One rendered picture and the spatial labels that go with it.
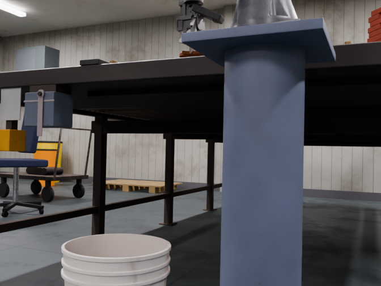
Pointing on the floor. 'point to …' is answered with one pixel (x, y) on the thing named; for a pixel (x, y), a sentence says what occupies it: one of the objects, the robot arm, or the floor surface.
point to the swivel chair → (30, 145)
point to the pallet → (131, 185)
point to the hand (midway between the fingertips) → (198, 55)
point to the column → (263, 144)
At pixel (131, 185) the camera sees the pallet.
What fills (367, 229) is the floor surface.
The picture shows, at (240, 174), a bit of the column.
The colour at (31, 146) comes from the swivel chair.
